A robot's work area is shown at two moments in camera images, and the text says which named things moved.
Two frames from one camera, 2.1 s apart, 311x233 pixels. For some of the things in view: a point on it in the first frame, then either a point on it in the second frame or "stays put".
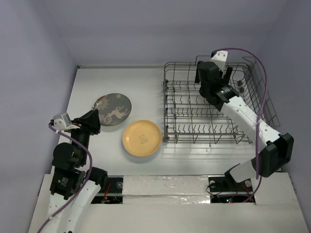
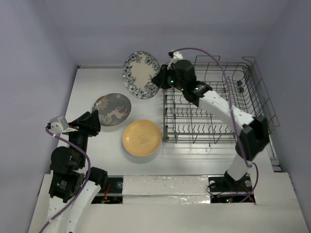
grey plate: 113,108 stays put
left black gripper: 89,121 stays put
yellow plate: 142,138 stays put
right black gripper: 228,73 → 164,78
